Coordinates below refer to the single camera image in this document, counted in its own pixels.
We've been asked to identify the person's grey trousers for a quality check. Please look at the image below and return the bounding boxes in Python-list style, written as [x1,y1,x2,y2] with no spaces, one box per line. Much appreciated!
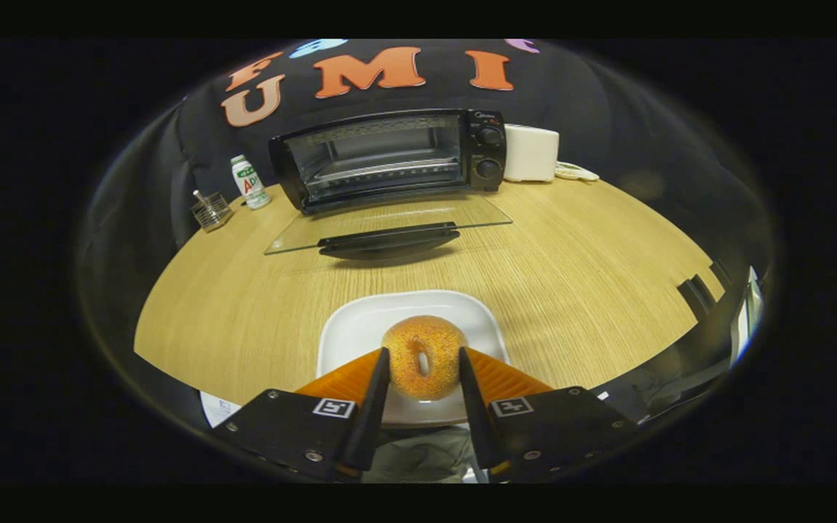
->
[360,427,477,484]

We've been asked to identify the metal wire holder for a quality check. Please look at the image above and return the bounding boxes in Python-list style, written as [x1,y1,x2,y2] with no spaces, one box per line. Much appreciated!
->
[190,190,235,233]

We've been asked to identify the metal oven tray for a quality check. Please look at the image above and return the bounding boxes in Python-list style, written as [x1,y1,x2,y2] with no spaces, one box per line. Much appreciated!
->
[306,156,464,202]

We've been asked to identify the white bread toaster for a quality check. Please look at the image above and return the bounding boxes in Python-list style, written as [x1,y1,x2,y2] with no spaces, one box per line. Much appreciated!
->
[504,123,560,183]

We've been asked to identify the black toaster oven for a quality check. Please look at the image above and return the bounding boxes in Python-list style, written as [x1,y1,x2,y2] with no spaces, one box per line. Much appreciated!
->
[264,109,514,261]

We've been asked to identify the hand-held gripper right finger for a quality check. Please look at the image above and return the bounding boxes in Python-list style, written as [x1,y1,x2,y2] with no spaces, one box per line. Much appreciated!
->
[458,347,637,482]

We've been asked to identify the white square plate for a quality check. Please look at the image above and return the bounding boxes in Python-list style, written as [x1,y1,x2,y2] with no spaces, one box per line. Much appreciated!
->
[315,289,511,426]

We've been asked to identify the white paper sheet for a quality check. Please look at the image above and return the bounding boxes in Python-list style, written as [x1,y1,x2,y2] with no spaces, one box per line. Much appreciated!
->
[201,391,241,429]

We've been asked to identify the golden sesame bagel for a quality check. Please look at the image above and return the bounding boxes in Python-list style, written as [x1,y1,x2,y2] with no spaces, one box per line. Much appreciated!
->
[381,315,470,402]

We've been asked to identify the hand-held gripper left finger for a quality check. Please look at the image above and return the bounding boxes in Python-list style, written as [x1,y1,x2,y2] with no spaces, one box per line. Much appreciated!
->
[214,347,392,482]

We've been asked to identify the white green drink bottle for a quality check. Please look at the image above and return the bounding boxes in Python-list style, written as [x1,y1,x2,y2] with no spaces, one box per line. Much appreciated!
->
[230,154,272,211]

